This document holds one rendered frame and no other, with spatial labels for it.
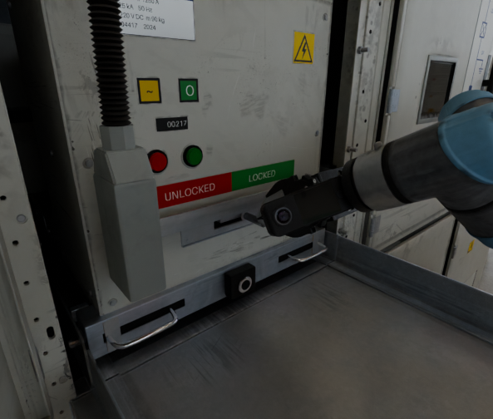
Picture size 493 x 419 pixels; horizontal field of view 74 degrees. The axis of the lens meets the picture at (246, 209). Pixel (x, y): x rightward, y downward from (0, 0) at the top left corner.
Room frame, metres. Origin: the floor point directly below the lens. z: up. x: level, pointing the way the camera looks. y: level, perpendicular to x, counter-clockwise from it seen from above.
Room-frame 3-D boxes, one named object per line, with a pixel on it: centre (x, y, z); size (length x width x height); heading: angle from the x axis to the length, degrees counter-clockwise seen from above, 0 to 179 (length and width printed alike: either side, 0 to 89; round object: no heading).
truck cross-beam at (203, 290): (0.56, 0.03, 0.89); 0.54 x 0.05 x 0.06; 130
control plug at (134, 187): (0.36, 0.14, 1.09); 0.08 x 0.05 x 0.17; 40
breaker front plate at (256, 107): (0.55, 0.02, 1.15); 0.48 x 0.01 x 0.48; 130
